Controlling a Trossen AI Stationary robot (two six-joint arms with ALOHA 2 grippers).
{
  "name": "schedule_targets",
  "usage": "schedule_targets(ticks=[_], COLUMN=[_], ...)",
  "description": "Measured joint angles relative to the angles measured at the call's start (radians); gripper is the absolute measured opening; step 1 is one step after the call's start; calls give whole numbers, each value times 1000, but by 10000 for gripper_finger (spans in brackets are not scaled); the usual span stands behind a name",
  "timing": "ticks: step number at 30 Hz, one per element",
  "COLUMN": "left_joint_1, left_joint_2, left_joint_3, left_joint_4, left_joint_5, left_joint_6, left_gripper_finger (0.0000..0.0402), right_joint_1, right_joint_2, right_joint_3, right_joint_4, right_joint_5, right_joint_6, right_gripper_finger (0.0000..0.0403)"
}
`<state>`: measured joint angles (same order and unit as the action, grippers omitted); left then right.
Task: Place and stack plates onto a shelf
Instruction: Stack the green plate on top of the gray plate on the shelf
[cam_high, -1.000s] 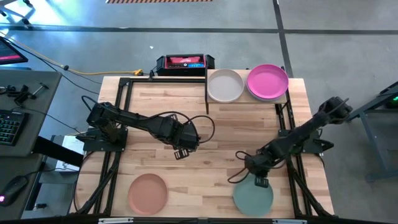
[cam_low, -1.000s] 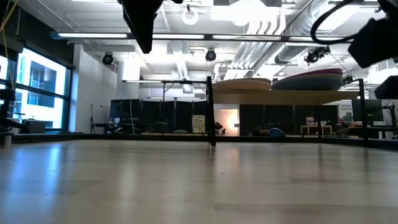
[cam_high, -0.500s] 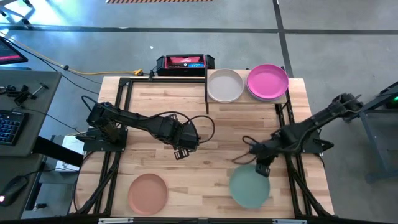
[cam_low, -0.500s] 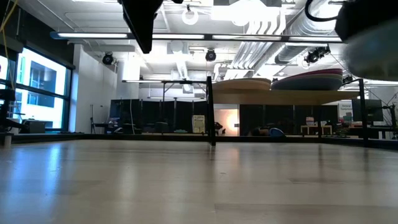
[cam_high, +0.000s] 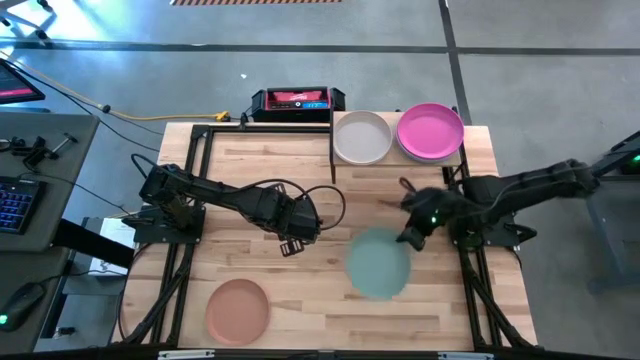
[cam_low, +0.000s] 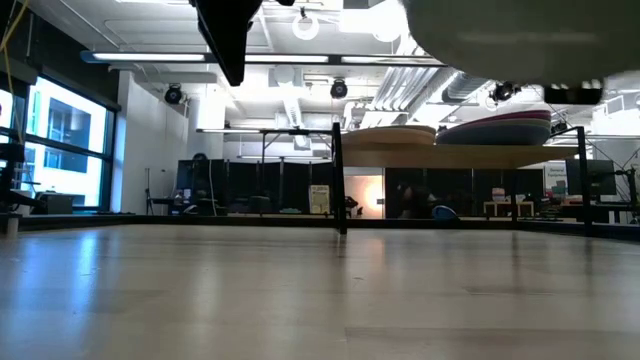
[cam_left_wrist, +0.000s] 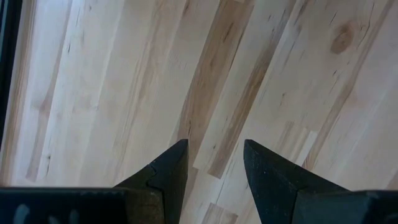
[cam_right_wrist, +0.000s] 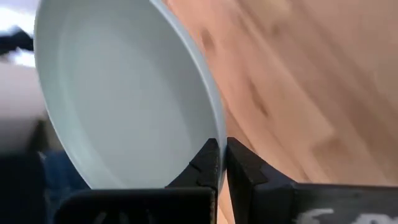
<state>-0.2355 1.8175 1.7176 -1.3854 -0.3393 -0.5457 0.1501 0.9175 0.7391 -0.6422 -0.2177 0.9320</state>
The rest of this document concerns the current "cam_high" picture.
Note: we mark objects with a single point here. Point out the small black floor plug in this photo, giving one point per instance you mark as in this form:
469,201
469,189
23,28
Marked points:
65,331

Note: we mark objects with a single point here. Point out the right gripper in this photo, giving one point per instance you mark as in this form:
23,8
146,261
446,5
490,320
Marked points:
427,210

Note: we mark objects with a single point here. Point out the dark grey desk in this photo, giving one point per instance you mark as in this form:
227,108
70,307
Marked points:
75,165
30,265

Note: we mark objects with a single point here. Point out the black computer mouse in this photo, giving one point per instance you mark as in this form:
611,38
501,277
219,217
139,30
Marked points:
22,305

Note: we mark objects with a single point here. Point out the black aluminium rig frame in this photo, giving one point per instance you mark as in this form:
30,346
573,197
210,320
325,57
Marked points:
265,129

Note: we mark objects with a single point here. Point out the terracotta plate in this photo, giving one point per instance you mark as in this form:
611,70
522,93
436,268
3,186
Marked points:
237,312

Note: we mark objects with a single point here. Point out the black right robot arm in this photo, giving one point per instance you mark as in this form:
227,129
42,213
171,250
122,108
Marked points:
530,187

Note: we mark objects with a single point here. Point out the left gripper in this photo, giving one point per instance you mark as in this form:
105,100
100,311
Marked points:
300,222

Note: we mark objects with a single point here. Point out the green plate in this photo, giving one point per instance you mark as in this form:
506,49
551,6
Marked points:
377,265

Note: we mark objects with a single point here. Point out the purple plate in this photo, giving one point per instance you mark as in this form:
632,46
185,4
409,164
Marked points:
425,162

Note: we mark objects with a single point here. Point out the backlit keyboard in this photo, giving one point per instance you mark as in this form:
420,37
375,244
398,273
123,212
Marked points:
17,205

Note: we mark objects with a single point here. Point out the silver metal bracket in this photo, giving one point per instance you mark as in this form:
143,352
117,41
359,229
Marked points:
185,354
465,356

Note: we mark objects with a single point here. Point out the light grey plate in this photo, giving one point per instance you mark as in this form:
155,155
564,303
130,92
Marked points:
362,137

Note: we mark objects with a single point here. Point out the red and black tool box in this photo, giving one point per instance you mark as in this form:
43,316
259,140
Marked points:
297,97

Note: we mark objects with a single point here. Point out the black clamp tool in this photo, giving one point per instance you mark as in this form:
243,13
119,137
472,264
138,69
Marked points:
35,152

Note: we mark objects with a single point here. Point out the white paper sheet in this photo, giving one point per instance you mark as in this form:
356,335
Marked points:
117,230

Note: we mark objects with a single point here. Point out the black flat bar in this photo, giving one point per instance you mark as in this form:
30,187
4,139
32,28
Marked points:
90,242

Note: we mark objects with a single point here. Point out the magenta plate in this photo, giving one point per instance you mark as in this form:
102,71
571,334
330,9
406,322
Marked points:
430,131

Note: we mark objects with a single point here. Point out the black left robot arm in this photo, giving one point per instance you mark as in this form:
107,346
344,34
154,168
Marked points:
215,192

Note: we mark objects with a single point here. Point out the computer monitor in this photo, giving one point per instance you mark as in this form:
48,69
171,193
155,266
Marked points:
17,82

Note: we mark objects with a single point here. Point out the grey metal cart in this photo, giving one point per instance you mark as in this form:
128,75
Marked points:
610,220

